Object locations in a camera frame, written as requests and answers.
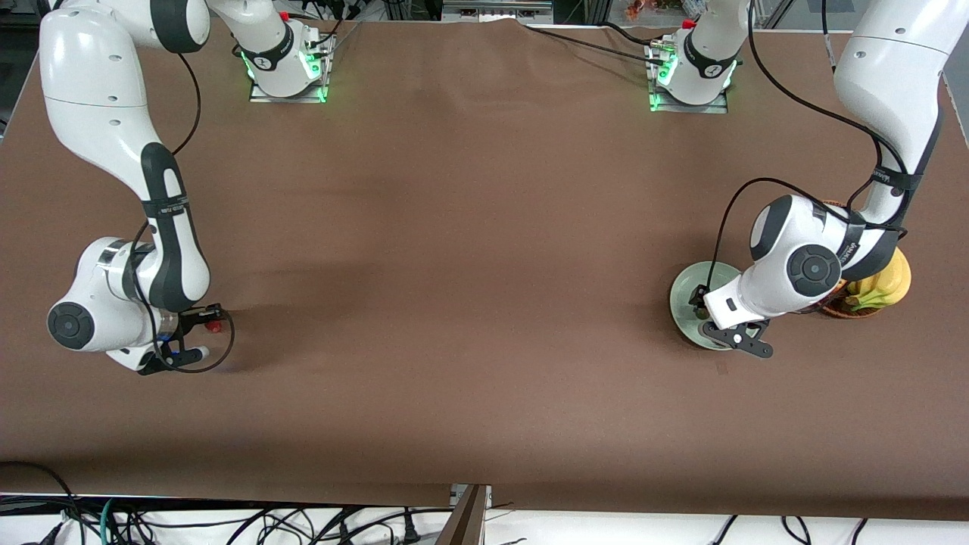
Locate pale green plate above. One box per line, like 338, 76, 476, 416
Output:
669, 261, 746, 351

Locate aluminium frame unit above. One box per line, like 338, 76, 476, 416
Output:
441, 0, 555, 23

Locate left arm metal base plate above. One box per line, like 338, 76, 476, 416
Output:
649, 83, 729, 114

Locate long black table cable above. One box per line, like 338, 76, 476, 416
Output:
519, 21, 668, 64

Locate yellow banana bunch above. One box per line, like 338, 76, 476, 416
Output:
844, 246, 912, 312

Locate wooden beam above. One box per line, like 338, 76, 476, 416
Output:
435, 484, 489, 545

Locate brown wicker basket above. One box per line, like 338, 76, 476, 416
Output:
821, 199, 886, 319

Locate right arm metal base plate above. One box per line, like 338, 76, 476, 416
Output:
248, 76, 328, 104

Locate short black table cable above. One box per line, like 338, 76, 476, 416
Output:
602, 21, 667, 48

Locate brown table cover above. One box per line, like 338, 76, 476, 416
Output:
0, 14, 969, 522

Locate black floor cable tangle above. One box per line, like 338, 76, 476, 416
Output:
114, 506, 425, 545

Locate thick black floor cable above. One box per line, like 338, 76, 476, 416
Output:
0, 460, 80, 545

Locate orange background objects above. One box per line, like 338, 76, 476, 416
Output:
625, 0, 709, 22

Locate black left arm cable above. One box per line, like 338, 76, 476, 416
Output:
712, 0, 909, 292

